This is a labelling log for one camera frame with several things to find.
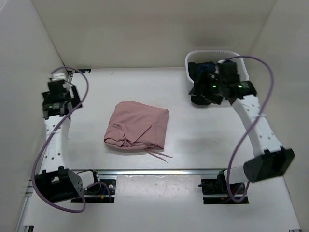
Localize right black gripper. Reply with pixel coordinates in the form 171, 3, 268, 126
189, 71, 225, 105

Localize pink trousers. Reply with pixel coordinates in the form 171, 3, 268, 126
103, 101, 171, 161

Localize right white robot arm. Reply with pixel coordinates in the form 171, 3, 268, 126
190, 71, 295, 193

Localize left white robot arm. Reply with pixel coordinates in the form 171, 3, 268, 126
34, 78, 101, 203

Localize black garment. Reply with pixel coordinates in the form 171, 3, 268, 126
188, 62, 210, 106

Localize dark blue garment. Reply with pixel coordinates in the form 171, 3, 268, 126
195, 62, 216, 77

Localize blue label sticker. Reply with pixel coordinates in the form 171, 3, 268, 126
79, 69, 91, 73

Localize white plastic basket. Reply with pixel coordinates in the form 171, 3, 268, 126
185, 49, 249, 93

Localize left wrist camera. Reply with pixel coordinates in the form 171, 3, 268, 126
48, 73, 67, 83

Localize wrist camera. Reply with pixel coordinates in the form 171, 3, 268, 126
217, 60, 240, 84
48, 73, 67, 83

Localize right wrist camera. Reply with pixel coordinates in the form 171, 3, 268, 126
217, 60, 240, 84

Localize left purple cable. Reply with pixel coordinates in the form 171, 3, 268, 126
31, 67, 112, 213

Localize purple cable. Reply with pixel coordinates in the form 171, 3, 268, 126
31, 67, 112, 213
218, 56, 275, 203

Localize aluminium front rail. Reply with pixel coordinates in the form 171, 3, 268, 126
70, 168, 230, 177

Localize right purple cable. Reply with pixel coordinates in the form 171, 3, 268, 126
218, 56, 275, 203

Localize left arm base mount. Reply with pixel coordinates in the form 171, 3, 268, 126
76, 169, 116, 203

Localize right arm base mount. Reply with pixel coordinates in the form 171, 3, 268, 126
198, 179, 245, 205

